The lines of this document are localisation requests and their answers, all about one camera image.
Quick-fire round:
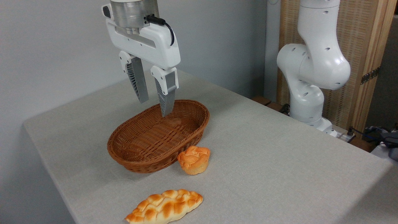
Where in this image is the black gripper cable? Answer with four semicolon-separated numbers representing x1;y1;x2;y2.
146;15;175;46

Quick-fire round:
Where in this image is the brown wicker oval basket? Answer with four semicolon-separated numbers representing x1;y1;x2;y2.
107;99;210;174

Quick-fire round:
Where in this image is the black background cable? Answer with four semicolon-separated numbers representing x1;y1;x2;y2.
348;126;398;147

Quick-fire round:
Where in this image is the wooden rattan folding screen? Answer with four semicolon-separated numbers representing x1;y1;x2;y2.
277;0;398;131

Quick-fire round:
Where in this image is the dark metal hinge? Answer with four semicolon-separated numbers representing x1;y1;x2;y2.
361;67;380;85

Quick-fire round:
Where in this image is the muffin shaped bread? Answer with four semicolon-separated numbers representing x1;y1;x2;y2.
177;146;211;175

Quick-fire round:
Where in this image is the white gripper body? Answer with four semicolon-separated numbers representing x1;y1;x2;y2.
102;4;181;71

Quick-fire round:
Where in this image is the grey background object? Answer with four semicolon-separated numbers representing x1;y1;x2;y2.
380;132;398;161

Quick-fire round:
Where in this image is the long braided bread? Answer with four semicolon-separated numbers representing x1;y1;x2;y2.
124;189;204;224

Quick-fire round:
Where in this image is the grey tablecloth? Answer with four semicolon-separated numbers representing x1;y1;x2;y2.
23;70;398;224

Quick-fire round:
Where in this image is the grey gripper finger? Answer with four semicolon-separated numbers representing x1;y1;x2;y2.
119;51;150;104
150;65;179;117

